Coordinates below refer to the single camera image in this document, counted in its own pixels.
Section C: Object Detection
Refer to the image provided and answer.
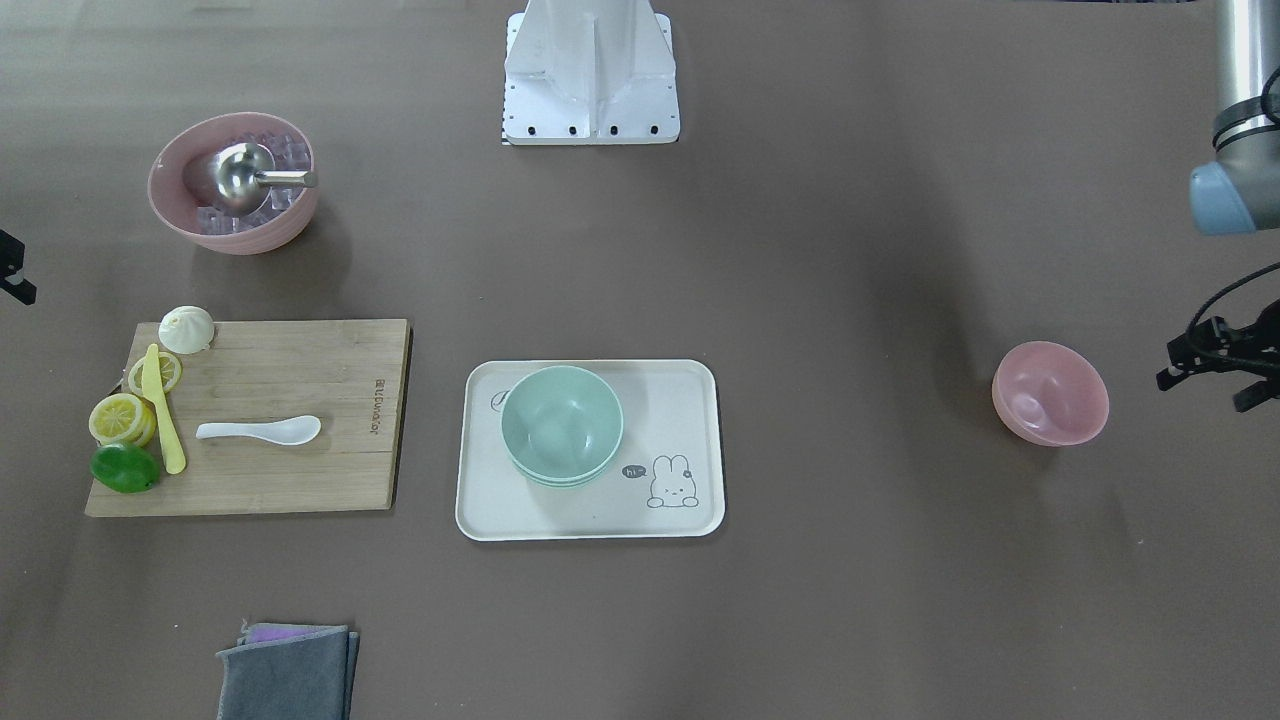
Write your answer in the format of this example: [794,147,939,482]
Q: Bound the white ceramic spoon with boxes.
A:
[195,415,323,446]

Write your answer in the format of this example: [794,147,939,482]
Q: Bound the thin lemon slice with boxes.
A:
[125,350,183,396]

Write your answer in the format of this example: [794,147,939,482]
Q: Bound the green lime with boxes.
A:
[90,443,161,495]

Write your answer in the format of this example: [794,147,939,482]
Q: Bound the white steamed bun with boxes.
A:
[157,305,216,355]

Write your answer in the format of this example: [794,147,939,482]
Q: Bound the top green bowl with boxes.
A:
[500,365,625,477]

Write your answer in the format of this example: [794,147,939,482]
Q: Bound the large pink bowl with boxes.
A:
[147,111,319,255]

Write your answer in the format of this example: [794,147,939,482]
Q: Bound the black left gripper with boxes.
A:
[1157,301,1279,413]

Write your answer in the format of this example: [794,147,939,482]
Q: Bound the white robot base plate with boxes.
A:
[500,1,682,146]

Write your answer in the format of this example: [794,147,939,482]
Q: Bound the grey folded cloth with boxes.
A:
[216,623,360,719]

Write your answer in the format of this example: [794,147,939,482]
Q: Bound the metal ice scoop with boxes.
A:
[196,142,317,217]

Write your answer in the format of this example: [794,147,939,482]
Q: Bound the thick lemon slice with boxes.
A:
[88,392,157,447]

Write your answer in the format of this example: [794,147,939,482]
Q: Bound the small pink bowl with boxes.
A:
[991,341,1110,448]

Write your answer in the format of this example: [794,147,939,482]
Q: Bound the yellow plastic knife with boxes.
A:
[140,343,187,475]

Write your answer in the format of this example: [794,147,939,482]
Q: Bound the bamboo cutting board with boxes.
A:
[84,319,411,518]

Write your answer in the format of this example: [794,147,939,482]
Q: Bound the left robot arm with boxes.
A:
[1157,1,1279,413]

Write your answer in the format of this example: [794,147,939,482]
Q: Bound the lower green bowls stack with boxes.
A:
[509,457,614,489]

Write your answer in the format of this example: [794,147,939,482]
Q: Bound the cream rabbit tray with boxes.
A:
[454,359,726,542]

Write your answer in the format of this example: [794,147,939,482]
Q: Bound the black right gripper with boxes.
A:
[0,231,38,306]

